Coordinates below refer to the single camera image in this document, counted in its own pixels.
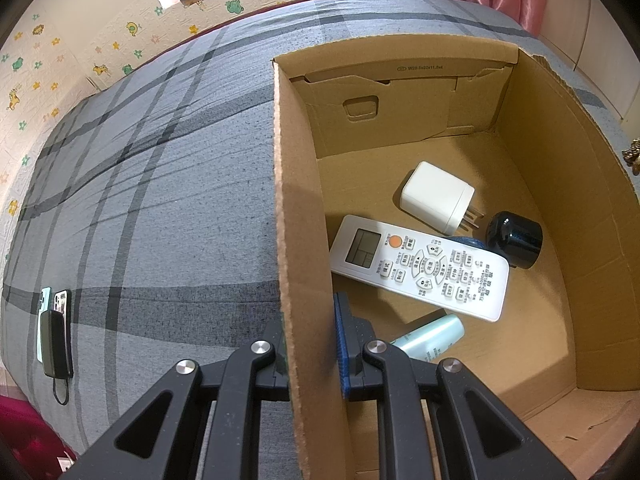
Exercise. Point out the teal smartphone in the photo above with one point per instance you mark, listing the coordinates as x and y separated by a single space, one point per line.
43 300

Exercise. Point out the beige wardrobe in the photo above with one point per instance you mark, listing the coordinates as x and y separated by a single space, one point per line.
595 35

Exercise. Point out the white remote control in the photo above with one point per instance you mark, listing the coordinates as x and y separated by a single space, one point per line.
425 267

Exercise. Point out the white and black smartphone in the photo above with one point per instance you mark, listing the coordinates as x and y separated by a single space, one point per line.
63 300

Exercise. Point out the blue guitar pick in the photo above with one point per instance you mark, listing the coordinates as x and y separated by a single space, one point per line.
467 242

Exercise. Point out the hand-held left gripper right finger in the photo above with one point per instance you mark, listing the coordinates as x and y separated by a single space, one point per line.
342 345

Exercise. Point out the key bunch with beads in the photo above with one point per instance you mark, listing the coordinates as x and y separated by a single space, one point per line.
633 152

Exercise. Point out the teal cosmetic bottle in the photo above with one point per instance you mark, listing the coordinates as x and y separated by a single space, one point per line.
435 337

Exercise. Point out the brown cardboard box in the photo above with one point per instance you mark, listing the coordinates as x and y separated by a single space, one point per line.
440 140

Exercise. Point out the black round cap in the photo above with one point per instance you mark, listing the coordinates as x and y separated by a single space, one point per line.
515 240

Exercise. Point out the red cloth pile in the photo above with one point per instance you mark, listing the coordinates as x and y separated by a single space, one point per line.
25 435

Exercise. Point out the large white charger plug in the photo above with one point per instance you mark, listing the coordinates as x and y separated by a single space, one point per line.
435 195

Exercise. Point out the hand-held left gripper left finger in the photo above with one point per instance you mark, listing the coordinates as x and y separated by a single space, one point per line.
272 360

